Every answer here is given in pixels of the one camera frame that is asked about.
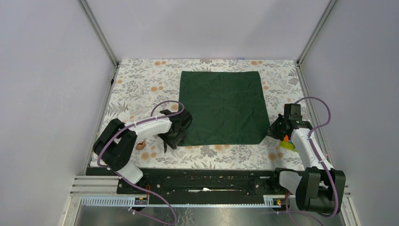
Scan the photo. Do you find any dark green cloth napkin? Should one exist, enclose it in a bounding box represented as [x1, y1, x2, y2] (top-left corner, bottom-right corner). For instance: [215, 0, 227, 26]
[179, 71, 270, 146]

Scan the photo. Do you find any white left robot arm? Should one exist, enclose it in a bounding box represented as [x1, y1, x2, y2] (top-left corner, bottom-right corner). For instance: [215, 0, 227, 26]
[93, 109, 192, 194]

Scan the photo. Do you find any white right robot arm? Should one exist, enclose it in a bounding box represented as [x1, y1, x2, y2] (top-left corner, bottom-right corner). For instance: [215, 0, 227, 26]
[267, 104, 346, 217]

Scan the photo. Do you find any colourful toy block stack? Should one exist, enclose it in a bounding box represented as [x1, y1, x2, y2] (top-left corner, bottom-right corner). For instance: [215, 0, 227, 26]
[279, 135, 297, 152]

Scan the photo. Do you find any copper spoon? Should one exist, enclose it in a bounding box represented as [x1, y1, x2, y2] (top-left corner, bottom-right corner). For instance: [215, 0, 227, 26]
[136, 141, 146, 150]

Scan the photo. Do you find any floral patterned table mat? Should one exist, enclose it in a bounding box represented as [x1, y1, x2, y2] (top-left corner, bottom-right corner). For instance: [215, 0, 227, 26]
[102, 59, 304, 170]

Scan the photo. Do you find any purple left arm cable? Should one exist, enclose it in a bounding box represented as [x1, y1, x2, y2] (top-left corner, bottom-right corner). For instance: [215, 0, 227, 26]
[96, 100, 185, 225]

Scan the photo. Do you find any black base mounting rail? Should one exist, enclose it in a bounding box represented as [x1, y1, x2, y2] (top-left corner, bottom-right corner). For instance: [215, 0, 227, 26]
[86, 167, 302, 207]

